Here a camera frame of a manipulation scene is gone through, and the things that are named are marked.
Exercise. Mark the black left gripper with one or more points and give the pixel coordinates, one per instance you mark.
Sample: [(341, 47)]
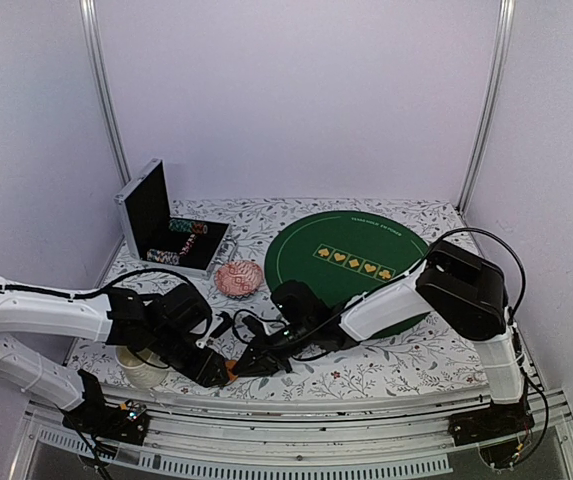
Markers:
[(204, 370)]

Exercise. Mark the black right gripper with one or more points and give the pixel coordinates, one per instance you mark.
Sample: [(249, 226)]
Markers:
[(265, 363)]

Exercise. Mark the orange big blind button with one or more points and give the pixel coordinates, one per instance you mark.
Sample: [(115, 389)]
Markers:
[(230, 366)]

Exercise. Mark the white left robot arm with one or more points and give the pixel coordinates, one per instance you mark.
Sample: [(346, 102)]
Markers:
[(174, 326)]

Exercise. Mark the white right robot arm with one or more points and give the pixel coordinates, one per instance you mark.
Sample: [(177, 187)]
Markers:
[(465, 290)]

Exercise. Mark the cream ceramic mug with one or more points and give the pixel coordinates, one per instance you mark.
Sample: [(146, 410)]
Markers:
[(143, 369)]

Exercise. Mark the poker chip row front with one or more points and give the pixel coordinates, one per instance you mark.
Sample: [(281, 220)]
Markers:
[(163, 257)]

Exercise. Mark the poker chip row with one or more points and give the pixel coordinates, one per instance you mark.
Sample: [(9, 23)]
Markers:
[(180, 225), (163, 257)]

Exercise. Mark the aluminium poker chip case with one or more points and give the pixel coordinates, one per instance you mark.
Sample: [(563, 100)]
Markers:
[(144, 209)]

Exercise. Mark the round green poker mat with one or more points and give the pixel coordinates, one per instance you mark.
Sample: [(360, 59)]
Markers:
[(341, 254)]

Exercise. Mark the poker chip row rear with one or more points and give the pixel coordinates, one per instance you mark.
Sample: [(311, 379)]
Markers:
[(180, 225)]

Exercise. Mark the floral white table mat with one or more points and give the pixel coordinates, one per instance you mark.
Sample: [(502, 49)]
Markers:
[(420, 357)]

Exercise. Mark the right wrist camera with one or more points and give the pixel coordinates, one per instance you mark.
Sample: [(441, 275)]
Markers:
[(253, 323)]

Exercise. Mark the aluminium front rail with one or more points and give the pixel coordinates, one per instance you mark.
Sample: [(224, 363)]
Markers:
[(192, 437)]

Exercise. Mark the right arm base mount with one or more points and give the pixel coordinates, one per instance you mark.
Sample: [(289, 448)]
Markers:
[(508, 425)]

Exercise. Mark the left aluminium frame post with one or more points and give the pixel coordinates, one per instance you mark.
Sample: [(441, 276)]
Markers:
[(91, 30)]

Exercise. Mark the aluminium frame post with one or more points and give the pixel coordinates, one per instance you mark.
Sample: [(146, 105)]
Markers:
[(91, 30), (497, 66)]

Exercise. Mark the right aluminium frame post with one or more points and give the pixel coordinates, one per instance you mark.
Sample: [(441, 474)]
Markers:
[(497, 66)]

